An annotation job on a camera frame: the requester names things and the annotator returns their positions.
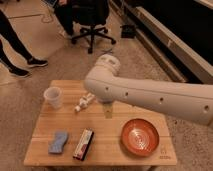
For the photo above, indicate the seated person in dark clothes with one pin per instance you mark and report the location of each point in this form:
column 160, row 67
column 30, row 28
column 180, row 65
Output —
column 63, row 12

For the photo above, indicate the small black box on floor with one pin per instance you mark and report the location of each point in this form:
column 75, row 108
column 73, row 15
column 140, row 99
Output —
column 128, row 31

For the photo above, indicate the standing person in black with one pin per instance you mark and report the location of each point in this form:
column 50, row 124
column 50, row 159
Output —
column 10, row 35

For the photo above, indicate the orange ceramic bowl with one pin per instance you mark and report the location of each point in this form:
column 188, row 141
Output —
column 140, row 137

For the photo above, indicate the wooden table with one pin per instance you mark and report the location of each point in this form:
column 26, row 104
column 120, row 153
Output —
column 106, row 148

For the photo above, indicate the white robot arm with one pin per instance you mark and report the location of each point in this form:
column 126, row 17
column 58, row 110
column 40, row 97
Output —
column 192, row 102

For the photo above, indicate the blue sponge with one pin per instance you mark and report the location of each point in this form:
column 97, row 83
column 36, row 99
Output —
column 57, row 145

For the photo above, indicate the black office chair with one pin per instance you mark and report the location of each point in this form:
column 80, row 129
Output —
column 92, row 16

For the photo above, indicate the white plastic bottle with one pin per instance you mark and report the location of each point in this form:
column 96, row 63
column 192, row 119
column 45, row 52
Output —
column 84, row 102

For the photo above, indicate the translucent plastic cup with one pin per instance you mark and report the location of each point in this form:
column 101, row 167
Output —
column 53, row 95

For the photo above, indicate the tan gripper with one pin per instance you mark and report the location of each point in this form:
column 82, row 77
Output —
column 108, row 110

